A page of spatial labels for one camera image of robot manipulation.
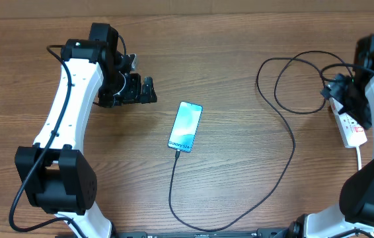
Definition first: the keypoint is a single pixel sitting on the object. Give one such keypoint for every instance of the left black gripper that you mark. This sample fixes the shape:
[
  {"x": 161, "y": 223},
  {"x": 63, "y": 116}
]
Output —
[{"x": 133, "y": 94}]

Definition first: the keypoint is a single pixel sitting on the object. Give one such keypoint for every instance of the blue Galaxy smartphone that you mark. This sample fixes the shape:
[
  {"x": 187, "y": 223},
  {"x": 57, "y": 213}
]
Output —
[{"x": 185, "y": 126}]

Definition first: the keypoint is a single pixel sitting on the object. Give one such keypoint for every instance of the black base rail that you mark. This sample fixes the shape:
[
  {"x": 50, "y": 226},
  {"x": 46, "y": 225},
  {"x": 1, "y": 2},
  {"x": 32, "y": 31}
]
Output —
[{"x": 259, "y": 233}]

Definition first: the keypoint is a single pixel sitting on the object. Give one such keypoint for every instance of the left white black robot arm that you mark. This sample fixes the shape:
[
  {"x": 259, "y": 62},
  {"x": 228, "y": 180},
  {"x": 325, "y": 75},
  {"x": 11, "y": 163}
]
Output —
[{"x": 55, "y": 175}]

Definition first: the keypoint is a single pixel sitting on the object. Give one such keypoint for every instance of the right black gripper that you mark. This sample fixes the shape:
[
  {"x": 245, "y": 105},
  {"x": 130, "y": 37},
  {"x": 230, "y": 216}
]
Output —
[{"x": 334, "y": 90}]

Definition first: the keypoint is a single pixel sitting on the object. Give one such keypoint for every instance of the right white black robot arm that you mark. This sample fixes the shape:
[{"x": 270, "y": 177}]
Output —
[{"x": 354, "y": 212}]

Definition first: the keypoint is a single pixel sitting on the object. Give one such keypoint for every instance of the white power strip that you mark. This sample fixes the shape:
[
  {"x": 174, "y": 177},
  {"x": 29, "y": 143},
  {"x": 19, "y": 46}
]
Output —
[{"x": 352, "y": 133}]

